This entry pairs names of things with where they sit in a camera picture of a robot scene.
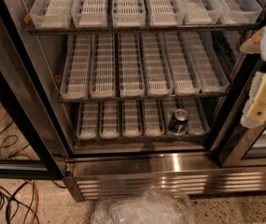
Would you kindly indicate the blue pepsi can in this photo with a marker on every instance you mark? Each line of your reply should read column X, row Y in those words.
column 178, row 122

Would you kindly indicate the middle metal shelf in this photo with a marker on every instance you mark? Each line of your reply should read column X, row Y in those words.
column 118, row 98

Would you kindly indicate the metal shelf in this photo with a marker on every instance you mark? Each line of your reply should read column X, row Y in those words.
column 141, row 139
column 146, row 29
column 118, row 98

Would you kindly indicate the top metal shelf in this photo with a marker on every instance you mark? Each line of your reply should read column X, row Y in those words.
column 146, row 29

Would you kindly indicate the bottom metal shelf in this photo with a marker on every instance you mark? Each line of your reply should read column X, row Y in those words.
column 141, row 139

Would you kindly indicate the stainless steel fridge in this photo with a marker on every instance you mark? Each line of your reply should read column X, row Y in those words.
column 232, row 158

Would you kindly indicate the open glass fridge door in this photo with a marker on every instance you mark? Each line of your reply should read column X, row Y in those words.
column 29, row 94

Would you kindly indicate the clear plastic bag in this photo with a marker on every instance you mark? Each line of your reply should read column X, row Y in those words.
column 153, row 206

